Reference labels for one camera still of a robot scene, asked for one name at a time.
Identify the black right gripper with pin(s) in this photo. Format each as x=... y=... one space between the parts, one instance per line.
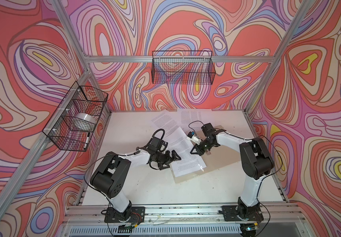
x=199 y=151

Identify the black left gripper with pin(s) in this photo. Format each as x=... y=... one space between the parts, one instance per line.
x=168 y=159

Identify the printed paper sheet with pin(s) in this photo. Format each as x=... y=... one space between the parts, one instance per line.
x=167 y=121
x=189 y=163
x=193 y=119

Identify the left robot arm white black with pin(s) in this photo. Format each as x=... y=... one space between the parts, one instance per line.
x=110 y=175

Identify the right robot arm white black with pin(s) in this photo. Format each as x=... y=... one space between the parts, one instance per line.
x=256 y=162

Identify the printed paper sheet back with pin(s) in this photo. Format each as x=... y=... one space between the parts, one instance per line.
x=193 y=119

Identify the silver tape roll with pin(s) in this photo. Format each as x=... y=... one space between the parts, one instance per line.
x=85 y=122

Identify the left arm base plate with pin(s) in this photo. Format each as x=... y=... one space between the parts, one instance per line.
x=124 y=214

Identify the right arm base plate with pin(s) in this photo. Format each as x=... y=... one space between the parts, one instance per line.
x=241 y=213

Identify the black wire basket back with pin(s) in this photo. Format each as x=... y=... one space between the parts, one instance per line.
x=183 y=67

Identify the black wire basket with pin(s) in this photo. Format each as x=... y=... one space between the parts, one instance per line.
x=60 y=129
x=183 y=67

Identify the aluminium front rail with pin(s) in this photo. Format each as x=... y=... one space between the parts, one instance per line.
x=275 y=219

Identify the black wire basket left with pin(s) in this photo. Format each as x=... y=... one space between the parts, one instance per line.
x=60 y=129

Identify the aluminium frame post right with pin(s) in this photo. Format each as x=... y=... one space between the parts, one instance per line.
x=290 y=32

